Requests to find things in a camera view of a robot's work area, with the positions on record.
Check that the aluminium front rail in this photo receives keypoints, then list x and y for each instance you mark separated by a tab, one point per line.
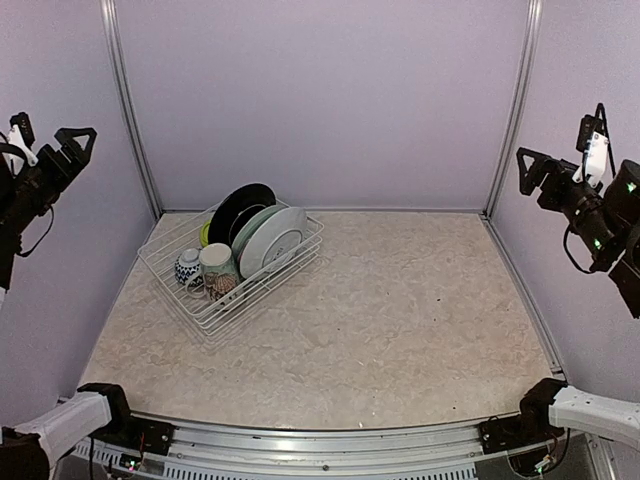
201	450

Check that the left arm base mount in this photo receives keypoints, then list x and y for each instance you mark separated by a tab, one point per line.
138	434

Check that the right aluminium corner post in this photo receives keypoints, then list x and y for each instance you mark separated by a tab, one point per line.
518	104

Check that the red teal floral plate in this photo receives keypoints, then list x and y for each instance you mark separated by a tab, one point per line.
273	241

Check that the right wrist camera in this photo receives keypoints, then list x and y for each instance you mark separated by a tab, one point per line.
593	142

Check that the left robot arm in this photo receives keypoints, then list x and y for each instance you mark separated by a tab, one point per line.
32	450

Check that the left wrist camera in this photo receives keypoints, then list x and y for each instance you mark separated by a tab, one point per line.
21	135

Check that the blue white patterned cup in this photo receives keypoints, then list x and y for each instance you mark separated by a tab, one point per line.
186	265

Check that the white wire dish rack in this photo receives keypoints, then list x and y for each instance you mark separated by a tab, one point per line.
208	318

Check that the light teal flower plate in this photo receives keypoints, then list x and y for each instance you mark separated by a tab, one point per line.
248	230

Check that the left aluminium corner post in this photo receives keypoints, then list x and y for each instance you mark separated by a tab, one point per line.
115	49

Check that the aluminium corner post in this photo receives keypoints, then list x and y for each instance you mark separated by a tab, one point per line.
518	104
115	49

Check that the lime green bowl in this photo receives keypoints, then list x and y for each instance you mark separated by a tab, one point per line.
204	234

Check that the seashell print mug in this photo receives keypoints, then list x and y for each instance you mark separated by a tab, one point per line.
218	274

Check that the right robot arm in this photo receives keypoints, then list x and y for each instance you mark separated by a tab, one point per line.
607	221

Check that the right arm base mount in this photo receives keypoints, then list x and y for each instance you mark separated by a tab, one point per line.
508	433

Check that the black rimmed striped plate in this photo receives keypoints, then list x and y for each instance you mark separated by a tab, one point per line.
236	210

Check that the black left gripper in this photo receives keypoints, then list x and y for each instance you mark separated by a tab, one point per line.
64	169

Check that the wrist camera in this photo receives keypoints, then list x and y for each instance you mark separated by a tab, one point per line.
593	142
21	135

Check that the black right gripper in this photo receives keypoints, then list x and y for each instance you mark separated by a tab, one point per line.
549	198

